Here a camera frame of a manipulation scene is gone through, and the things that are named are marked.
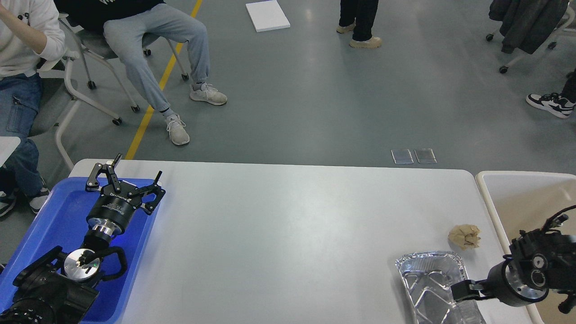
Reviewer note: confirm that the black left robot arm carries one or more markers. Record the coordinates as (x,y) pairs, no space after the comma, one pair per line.
(78,261)

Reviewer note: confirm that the right clear floor plate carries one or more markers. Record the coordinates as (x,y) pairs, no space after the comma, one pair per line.
(425,156)

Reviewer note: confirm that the beige plastic bin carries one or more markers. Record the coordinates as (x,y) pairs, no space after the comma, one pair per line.
(519,200)

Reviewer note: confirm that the chair with dark jacket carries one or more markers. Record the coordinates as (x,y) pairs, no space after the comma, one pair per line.
(527,25)

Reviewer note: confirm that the white side table corner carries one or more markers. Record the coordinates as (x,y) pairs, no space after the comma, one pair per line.
(7,146)

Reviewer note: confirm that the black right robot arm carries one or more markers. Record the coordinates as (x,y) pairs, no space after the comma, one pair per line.
(540,260)

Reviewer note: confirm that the blue plastic tray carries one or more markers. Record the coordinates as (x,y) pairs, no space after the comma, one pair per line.
(62,222)

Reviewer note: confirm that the white frame chair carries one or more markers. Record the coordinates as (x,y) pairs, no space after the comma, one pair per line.
(60,101)

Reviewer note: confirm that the white board on floor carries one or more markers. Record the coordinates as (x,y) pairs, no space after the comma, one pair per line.
(267,16)

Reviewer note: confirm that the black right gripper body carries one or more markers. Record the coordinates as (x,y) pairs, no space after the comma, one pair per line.
(504,283)

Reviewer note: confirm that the grey chair with castors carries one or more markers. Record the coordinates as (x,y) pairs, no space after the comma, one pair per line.
(96,47)

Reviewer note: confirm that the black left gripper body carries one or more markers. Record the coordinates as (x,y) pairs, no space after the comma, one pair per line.
(113,211)

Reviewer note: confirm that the person in black trousers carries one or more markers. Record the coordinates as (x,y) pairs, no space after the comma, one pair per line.
(358,16)

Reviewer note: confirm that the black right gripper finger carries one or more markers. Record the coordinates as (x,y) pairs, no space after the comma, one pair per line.
(470,290)
(568,304)

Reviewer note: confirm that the left clear floor plate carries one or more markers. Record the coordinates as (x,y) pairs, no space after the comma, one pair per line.
(402,156)

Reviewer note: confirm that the person in white sweater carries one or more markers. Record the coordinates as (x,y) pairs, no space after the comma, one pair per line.
(30,33)

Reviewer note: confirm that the aluminium foil tray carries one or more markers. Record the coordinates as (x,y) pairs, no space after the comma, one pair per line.
(427,278)

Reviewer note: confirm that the clear floor plate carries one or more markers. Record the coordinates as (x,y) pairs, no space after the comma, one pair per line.
(402,156)
(425,156)

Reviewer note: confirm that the crumpled brown paper ball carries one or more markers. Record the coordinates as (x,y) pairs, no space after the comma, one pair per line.
(465,236)

